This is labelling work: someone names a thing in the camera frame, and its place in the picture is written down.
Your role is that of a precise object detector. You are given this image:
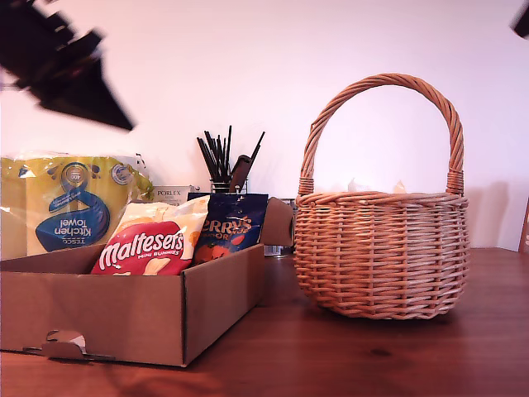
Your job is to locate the single slanted black stick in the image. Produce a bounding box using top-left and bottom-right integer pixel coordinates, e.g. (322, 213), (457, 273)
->
(244, 132), (265, 169)

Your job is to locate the yellow kitchen towel pack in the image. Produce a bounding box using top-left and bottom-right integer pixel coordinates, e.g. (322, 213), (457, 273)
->
(0, 153), (153, 261)

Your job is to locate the white Porlex box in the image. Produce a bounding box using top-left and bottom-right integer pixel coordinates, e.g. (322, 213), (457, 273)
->
(151, 185), (196, 206)

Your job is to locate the bundle of black sticks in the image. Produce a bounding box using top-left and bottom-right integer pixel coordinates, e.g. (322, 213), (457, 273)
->
(195, 126), (232, 184)

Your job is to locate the blue Terry's orange eggs bag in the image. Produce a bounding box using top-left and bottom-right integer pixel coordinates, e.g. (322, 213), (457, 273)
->
(193, 192), (269, 265)

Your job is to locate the red cream Maltesers bag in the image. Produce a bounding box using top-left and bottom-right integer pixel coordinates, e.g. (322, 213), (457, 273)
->
(89, 194), (211, 277)

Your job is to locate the dark brown wooden spatula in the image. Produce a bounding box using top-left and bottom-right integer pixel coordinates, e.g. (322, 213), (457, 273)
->
(226, 155), (251, 194)

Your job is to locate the brown cardboard box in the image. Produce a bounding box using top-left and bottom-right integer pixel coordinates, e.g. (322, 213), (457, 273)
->
(0, 197), (294, 368)

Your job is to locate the woven wicker basket with handle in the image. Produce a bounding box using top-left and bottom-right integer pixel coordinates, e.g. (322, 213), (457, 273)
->
(293, 73), (470, 322)

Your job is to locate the wire utensil holder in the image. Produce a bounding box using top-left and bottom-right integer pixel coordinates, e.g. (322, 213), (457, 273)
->
(208, 177), (249, 195)

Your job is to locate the wooden board with white dots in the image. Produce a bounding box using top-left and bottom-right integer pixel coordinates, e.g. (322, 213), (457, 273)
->
(517, 198), (529, 254)

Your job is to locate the tin can with white label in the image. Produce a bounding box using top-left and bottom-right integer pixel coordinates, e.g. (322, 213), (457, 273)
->
(264, 198), (297, 259)

